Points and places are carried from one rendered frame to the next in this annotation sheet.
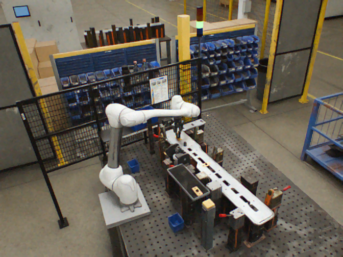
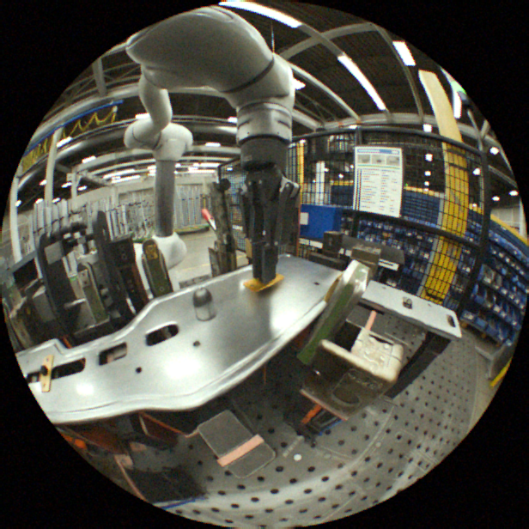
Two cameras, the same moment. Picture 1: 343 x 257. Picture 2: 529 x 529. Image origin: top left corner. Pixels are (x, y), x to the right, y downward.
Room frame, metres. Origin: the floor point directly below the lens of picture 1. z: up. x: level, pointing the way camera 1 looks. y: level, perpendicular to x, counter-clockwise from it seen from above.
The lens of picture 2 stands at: (2.27, -0.29, 1.16)
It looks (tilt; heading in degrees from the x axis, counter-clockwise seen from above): 23 degrees down; 75
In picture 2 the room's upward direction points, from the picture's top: straight up
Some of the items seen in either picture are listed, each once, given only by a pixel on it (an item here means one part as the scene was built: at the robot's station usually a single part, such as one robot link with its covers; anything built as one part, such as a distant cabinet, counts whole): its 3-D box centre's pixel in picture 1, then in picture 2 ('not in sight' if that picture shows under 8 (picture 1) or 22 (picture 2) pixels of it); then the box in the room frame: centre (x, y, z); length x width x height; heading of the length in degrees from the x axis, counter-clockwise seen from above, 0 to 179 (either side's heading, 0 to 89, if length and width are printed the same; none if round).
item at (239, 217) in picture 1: (235, 230); not in sight; (1.33, -0.39, 0.88); 0.11 x 0.10 x 0.36; 119
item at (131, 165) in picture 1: (133, 166); not in sight; (2.27, 0.44, 0.74); 0.11 x 0.10 x 0.09; 29
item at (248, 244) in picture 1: (256, 227); not in sight; (1.38, -0.56, 0.84); 0.18 x 0.06 x 0.29; 119
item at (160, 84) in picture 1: (158, 89); (378, 179); (2.87, 0.15, 1.30); 0.23 x 0.02 x 0.31; 119
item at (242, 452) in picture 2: (203, 156); (249, 447); (2.25, -0.27, 0.84); 0.11 x 0.08 x 0.29; 119
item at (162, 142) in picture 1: (164, 155); (228, 300); (2.26, 0.12, 0.88); 0.07 x 0.06 x 0.35; 119
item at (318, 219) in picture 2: (142, 118); (306, 217); (2.63, 0.34, 1.10); 0.30 x 0.17 x 0.13; 127
